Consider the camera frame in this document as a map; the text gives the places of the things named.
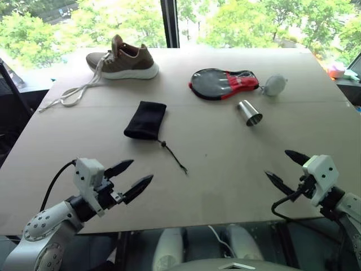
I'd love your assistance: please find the grey round ball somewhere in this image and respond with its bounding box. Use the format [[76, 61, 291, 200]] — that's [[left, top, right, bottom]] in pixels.
[[259, 73, 289, 98]]

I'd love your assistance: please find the brown sneaker with white laces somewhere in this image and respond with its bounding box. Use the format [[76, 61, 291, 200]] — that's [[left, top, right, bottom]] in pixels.
[[38, 34, 160, 115]]

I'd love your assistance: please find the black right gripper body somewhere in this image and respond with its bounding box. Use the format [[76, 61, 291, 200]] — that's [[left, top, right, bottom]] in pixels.
[[296, 173, 319, 199]]

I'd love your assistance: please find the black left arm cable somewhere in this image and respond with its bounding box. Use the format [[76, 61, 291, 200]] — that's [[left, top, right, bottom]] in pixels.
[[39, 159, 77, 212]]

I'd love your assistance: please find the stainless steel cup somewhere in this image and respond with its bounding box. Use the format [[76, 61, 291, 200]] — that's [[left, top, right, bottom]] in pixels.
[[236, 99, 264, 128]]

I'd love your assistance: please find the black mesh office chair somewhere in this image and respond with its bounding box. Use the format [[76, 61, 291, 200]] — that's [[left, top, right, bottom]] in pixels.
[[0, 57, 50, 170]]

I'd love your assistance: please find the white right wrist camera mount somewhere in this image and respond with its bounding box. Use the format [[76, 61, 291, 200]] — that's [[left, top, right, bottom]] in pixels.
[[302, 154, 340, 208]]

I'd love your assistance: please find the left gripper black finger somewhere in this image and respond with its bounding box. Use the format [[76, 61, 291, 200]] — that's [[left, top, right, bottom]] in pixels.
[[121, 174, 155, 206], [104, 159, 135, 178]]

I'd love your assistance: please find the white cable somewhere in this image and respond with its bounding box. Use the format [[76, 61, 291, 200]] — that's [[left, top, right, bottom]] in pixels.
[[206, 224, 238, 258]]

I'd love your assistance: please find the pink object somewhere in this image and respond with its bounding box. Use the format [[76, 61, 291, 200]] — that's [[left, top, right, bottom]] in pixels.
[[328, 63, 346, 78]]

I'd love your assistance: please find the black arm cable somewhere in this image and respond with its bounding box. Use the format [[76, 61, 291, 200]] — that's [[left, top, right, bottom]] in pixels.
[[271, 189, 323, 221], [39, 159, 77, 212]]

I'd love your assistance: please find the black drawstring pouch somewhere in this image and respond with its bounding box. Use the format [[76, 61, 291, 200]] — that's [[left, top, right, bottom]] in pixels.
[[123, 100, 190, 177]]

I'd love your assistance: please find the black window frame post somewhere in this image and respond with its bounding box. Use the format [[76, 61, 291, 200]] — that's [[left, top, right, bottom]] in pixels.
[[160, 0, 181, 49]]

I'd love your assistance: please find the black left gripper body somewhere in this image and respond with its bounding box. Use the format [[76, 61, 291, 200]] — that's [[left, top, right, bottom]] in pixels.
[[94, 176, 126, 211]]

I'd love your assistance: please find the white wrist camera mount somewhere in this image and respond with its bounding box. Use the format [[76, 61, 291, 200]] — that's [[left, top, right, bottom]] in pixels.
[[72, 158, 106, 218], [302, 154, 340, 208]]

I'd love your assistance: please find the pale green object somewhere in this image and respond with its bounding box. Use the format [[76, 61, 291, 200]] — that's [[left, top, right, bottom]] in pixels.
[[342, 69, 361, 82]]

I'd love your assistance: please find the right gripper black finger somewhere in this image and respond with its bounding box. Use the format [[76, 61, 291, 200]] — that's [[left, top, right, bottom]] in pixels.
[[284, 149, 311, 168], [264, 170, 298, 203]]

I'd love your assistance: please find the black red paddle case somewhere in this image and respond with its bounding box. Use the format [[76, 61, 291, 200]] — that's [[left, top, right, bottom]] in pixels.
[[188, 67, 261, 102]]

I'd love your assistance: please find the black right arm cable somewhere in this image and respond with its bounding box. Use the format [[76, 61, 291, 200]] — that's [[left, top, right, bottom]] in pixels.
[[271, 189, 323, 221]]

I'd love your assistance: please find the white rounded shape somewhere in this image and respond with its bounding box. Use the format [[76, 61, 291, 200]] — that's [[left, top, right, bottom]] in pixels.
[[224, 224, 265, 262], [152, 226, 184, 271]]

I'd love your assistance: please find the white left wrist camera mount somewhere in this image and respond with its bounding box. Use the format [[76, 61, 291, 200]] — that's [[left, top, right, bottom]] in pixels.
[[72, 158, 106, 218]]

